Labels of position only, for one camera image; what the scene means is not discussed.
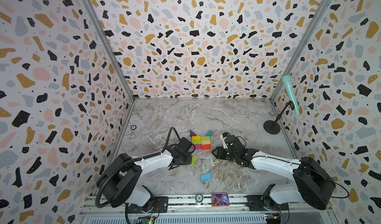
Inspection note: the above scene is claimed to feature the lime green block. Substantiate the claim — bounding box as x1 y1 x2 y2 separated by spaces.
192 140 202 145
201 136 210 141
190 156 197 166

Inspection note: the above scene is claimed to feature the yellow block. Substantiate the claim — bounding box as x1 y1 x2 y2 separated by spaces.
191 136 201 141

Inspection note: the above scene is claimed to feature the red block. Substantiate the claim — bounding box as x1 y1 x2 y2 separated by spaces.
201 144 211 150

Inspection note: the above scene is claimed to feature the teal triangular block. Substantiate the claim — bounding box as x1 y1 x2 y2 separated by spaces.
205 130 212 137

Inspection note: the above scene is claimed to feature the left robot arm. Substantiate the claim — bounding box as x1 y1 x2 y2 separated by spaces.
95 137 195 213

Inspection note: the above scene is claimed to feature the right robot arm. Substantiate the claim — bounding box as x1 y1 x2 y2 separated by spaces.
212 133 336 211

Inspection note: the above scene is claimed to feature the light blue block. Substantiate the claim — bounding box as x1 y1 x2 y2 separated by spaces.
200 173 212 181

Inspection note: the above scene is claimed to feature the colourful small screen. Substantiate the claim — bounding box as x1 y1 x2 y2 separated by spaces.
211 193 230 207

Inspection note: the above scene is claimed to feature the mint green microphone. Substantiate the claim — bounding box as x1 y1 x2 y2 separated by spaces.
282 75 300 116

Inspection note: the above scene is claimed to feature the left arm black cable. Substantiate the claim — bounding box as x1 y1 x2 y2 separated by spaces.
162 127 182 153

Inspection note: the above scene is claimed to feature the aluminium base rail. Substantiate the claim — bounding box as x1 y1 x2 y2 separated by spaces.
79 193 338 224

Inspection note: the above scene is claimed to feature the aluminium corner post right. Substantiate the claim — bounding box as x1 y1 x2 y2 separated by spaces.
270 0 333 103

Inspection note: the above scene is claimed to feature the aluminium corner post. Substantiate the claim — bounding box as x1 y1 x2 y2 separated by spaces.
270 0 333 103
80 0 135 103

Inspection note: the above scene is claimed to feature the aluminium corner post left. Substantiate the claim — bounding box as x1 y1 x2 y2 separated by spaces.
80 0 135 103

